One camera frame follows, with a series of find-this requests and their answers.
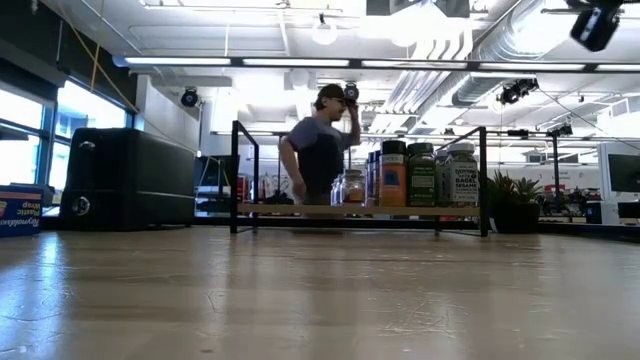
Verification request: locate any black overhead light rail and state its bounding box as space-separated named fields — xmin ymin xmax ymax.
xmin=112 ymin=54 xmax=640 ymax=74

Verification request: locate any dark overhead box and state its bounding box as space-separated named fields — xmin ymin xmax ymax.
xmin=365 ymin=0 xmax=471 ymax=19

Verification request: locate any black-lid orange turmeric jar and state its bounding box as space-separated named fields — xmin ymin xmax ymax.
xmin=378 ymin=139 xmax=409 ymax=208

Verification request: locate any silver ventilation duct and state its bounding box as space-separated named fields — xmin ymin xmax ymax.
xmin=384 ymin=0 xmax=596 ymax=131

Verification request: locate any black light stand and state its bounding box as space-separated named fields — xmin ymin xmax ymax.
xmin=545 ymin=123 xmax=575 ymax=202

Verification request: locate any black computer monitor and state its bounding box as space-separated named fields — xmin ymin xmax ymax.
xmin=607 ymin=153 xmax=640 ymax=194

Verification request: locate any person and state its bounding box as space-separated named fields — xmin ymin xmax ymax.
xmin=278 ymin=83 xmax=362 ymax=206

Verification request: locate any black ceiling track light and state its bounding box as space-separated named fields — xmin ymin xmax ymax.
xmin=494 ymin=77 xmax=540 ymax=106

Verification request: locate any small potted succulent plant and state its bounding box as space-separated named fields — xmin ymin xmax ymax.
xmin=487 ymin=169 xmax=544 ymax=235

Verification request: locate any green-lid glass spice jar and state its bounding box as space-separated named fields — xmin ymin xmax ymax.
xmin=406 ymin=142 xmax=438 ymax=208

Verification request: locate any blue plastic wrap box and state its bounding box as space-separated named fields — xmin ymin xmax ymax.
xmin=0 ymin=184 xmax=45 ymax=239

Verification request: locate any black two-slot toaster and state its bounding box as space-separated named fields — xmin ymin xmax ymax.
xmin=59 ymin=127 xmax=197 ymax=233

